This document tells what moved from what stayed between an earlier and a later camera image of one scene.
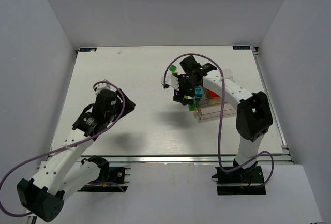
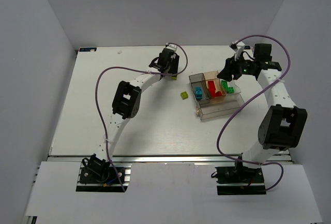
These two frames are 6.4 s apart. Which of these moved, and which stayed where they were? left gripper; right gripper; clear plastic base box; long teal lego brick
Moved: left gripper; right gripper
Stayed: long teal lego brick; clear plastic base box
